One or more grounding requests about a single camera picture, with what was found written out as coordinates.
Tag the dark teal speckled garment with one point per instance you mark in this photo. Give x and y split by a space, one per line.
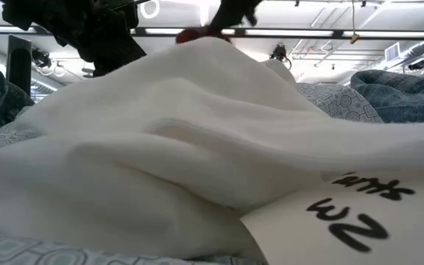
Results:
13 99

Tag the white ceiling air vent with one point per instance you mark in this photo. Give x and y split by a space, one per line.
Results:
392 51

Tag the black aluminium frame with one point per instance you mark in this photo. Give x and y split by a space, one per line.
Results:
239 32

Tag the blue textured cloth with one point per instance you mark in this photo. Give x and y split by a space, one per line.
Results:
399 95

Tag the red cloth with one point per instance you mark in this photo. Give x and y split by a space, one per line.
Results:
188 35

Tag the black overhead camera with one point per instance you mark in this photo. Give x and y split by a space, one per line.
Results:
279 53

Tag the white sheet with black lettering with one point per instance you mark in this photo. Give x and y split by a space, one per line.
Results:
289 235

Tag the large white cloth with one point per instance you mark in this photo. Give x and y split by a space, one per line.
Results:
197 129

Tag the light grey geometric patterned cloth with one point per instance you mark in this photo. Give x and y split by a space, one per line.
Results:
344 103

